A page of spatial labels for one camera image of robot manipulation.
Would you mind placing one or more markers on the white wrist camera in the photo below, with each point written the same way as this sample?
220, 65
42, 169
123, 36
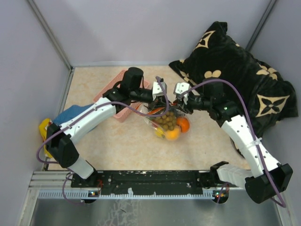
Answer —
181, 92
159, 89

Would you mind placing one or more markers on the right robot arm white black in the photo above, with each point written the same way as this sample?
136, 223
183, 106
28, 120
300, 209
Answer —
267, 178

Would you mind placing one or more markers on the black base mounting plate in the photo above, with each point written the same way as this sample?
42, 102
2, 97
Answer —
166, 182

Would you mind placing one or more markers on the pink plastic basket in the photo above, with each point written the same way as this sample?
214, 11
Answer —
123, 114

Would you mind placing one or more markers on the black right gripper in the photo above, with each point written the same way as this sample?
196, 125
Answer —
189, 110

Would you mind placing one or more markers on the white slotted cable duct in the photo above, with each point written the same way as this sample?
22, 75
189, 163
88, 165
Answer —
88, 194

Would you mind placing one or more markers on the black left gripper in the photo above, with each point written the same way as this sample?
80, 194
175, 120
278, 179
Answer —
152, 99

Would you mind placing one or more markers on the brown longan bunch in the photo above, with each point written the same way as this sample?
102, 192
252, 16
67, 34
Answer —
167, 121

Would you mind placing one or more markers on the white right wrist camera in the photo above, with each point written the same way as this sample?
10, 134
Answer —
181, 92

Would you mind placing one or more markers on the aluminium frame rail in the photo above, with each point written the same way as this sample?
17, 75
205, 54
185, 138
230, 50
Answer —
52, 180

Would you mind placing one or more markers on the clear zip top bag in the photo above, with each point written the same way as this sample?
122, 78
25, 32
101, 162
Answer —
159, 110

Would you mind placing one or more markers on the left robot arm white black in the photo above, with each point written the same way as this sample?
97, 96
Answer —
62, 138

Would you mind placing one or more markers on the black floral pillow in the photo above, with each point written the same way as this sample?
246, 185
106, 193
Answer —
267, 96

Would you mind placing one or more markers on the blue cloth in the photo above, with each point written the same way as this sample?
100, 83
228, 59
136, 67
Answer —
70, 113

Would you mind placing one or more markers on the red orange tangerine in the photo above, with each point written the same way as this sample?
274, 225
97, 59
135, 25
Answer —
183, 123

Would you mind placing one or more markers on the orange peach fruit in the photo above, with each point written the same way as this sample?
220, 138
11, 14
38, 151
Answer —
173, 134

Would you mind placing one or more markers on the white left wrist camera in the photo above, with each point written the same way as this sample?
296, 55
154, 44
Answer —
159, 89

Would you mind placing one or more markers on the yellow lemon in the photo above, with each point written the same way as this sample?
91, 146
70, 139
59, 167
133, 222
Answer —
159, 132

